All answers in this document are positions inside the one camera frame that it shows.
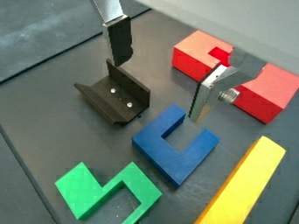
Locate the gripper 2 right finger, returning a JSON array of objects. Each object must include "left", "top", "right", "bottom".
[{"left": 189, "top": 47, "right": 267, "bottom": 123}]

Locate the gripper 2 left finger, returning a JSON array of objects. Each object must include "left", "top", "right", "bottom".
[{"left": 90, "top": 0, "right": 134, "bottom": 67}]

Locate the blue U-shaped block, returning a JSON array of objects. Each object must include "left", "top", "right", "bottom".
[{"left": 133, "top": 104, "right": 221, "bottom": 188}]

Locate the black angled fixture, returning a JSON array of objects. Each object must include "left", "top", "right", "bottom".
[{"left": 74, "top": 59, "right": 151, "bottom": 125}]

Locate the red slotted base block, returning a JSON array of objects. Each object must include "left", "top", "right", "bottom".
[{"left": 173, "top": 31, "right": 299, "bottom": 123}]

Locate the yellow long block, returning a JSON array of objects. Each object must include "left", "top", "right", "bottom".
[{"left": 194, "top": 136, "right": 286, "bottom": 224}]

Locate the green S-shaped block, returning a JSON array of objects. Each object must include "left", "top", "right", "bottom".
[{"left": 55, "top": 162, "right": 163, "bottom": 224}]

